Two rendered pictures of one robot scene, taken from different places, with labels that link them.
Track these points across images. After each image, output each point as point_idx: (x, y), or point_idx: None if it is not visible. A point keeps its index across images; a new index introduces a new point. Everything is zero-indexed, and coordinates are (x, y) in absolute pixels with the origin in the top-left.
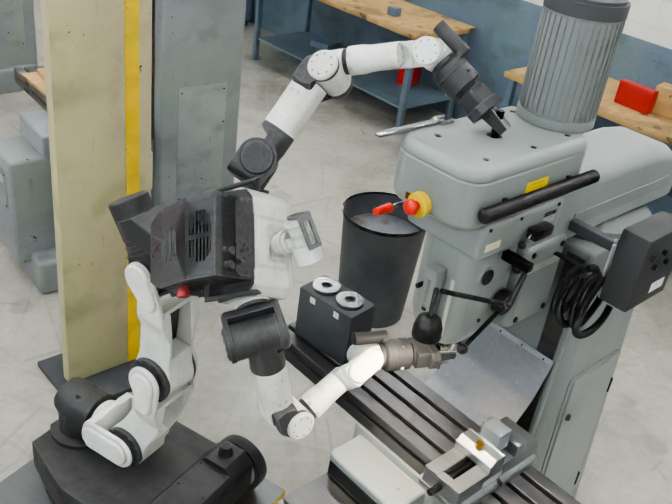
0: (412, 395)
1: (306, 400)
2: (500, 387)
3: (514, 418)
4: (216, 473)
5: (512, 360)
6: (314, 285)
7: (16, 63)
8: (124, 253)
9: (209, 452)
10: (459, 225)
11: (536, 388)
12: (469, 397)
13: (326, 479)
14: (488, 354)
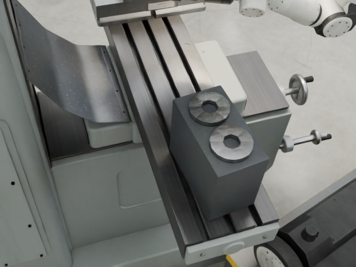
0: (154, 79)
1: (317, 1)
2: (54, 55)
3: (64, 41)
4: (318, 222)
5: (33, 39)
6: (251, 144)
7: None
8: None
9: (323, 247)
10: None
11: (35, 19)
12: (82, 81)
13: (245, 110)
14: (44, 66)
